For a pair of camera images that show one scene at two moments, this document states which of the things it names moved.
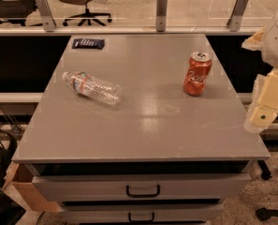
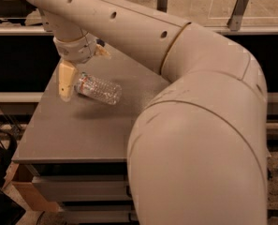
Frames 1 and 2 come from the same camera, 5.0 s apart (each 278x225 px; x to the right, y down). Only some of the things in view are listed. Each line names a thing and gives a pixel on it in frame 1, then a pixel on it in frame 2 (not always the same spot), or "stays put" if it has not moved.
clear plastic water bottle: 92,87 stays put
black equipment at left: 3,209 stays put
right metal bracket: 234,22 stays put
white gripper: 277,47 to 77,52
